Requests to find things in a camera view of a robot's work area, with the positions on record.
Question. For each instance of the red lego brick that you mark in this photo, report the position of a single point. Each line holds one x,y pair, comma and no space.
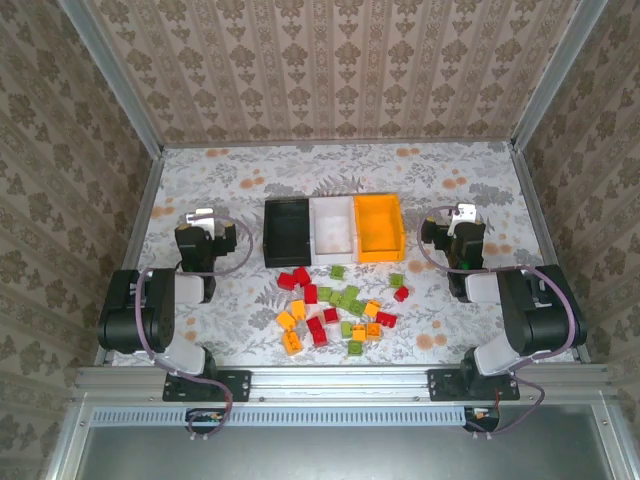
316,325
331,315
320,339
401,293
385,318
311,294
286,280
302,276

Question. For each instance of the orange lego brick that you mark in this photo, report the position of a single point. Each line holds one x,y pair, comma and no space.
291,342
373,330
298,309
359,332
286,320
372,308

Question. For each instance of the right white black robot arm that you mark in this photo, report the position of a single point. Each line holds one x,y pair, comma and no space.
530,320

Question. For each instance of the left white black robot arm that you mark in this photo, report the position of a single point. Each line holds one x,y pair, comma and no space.
125,310

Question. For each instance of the orange plastic bin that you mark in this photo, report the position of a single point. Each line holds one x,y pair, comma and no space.
378,227

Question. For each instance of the black plastic bin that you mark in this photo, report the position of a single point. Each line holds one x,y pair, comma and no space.
286,232

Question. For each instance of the white plastic bin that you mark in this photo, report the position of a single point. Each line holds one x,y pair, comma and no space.
332,230

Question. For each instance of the floral patterned table cover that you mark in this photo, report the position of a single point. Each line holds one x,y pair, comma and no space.
350,170

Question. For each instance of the grey metal sheet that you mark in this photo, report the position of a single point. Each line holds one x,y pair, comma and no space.
340,452

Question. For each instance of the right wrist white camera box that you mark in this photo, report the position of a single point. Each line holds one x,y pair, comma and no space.
462,212

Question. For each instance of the aluminium side base rail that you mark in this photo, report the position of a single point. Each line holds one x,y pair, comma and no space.
535,210
142,230

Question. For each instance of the aluminium long base rail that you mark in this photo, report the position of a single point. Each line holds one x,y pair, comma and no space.
340,143

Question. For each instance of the aluminium mounting rail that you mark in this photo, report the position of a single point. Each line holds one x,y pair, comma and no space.
340,382

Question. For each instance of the aluminium corner post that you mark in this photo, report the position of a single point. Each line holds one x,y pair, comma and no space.
555,80
115,80

